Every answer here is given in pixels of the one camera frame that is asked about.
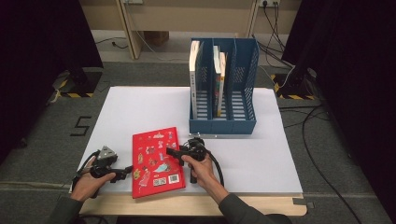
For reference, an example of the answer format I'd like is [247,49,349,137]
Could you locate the stand base with hazard tape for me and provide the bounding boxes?
[269,66,319,102]
[50,67,104,99]

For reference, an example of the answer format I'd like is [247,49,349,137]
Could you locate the grey tape piece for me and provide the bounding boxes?
[291,197,316,210]

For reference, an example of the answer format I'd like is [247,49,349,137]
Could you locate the white wall socket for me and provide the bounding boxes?
[258,0,281,8]

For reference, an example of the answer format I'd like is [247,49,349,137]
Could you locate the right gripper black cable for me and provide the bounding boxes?
[204,148,225,188]

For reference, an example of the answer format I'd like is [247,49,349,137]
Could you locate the red book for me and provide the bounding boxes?
[132,126,187,200]

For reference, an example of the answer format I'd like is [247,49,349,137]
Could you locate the beige wooden desk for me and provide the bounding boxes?
[78,0,302,61]

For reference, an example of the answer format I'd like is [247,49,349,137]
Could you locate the long black floor cable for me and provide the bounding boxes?
[278,104,363,224]

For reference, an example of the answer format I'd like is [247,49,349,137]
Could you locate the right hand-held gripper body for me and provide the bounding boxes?
[180,133,219,162]

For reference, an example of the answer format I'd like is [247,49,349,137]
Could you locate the dark teal book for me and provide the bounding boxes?
[212,45,222,119]

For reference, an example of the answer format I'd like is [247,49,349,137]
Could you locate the black socket cable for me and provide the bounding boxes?
[251,1,295,68]

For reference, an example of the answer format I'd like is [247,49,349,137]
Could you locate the white board mat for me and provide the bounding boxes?
[68,86,304,197]

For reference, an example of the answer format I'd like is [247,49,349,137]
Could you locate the white picture-grid book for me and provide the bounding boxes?
[188,39,203,121]

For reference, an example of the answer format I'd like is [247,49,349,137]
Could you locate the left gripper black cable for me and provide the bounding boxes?
[70,149,101,190]

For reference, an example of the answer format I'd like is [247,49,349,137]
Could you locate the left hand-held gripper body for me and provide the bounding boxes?
[91,145,124,180]

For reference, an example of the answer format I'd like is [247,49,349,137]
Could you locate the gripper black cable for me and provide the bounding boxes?
[70,149,101,190]
[204,148,225,188]

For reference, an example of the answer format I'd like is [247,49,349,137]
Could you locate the black floor cable with plug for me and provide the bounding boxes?
[93,36,130,50]

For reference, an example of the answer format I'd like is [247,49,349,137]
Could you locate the brown box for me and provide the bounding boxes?
[143,30,171,48]

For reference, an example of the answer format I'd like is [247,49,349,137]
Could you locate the blue file rack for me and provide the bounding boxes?
[188,37,261,135]

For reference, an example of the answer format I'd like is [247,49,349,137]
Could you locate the yellow book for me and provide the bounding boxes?
[216,51,228,118]

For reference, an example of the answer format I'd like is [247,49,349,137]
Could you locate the white floor cable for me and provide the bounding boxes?
[135,30,191,63]

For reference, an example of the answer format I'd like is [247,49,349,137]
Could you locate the person's left hand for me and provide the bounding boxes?
[69,157,117,203]

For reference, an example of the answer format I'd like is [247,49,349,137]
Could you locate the person's right hand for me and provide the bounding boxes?
[180,149,231,205]

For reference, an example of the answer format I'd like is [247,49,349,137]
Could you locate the black curtain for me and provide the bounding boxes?
[0,0,105,164]
[280,0,396,224]

